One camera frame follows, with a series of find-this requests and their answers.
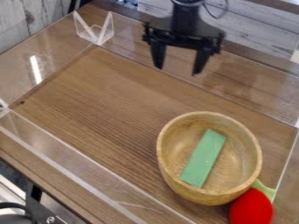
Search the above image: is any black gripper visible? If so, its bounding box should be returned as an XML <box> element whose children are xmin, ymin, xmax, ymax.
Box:
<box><xmin>143</xmin><ymin>16</ymin><xmax>225</xmax><ymax>76</ymax></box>

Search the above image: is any green foam block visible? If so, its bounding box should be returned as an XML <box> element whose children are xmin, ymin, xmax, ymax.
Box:
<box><xmin>180</xmin><ymin>129</ymin><xmax>227</xmax><ymax>188</ymax></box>

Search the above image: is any brown wooden bowl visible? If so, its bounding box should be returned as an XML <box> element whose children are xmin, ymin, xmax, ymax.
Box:
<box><xmin>156</xmin><ymin>111</ymin><xmax>263</xmax><ymax>206</ymax></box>

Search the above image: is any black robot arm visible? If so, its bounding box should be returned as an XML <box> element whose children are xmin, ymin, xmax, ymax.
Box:
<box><xmin>143</xmin><ymin>0</ymin><xmax>225</xmax><ymax>76</ymax></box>

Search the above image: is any red plush strawberry toy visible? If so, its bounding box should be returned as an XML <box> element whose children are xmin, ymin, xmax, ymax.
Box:
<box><xmin>228</xmin><ymin>179</ymin><xmax>276</xmax><ymax>224</ymax></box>

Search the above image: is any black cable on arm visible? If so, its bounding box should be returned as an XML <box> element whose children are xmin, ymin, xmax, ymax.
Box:
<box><xmin>201</xmin><ymin>0</ymin><xmax>231</xmax><ymax>20</ymax></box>

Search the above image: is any clear acrylic corner bracket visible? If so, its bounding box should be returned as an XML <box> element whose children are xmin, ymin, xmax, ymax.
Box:
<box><xmin>72</xmin><ymin>11</ymin><xmax>115</xmax><ymax>46</ymax></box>

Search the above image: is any clear acrylic enclosure wall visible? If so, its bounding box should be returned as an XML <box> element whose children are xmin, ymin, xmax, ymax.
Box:
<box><xmin>0</xmin><ymin>100</ymin><xmax>195</xmax><ymax>224</ymax></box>

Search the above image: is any black table clamp bracket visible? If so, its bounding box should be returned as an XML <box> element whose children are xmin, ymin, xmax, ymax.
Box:
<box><xmin>0</xmin><ymin>185</ymin><xmax>68</xmax><ymax>224</ymax></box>

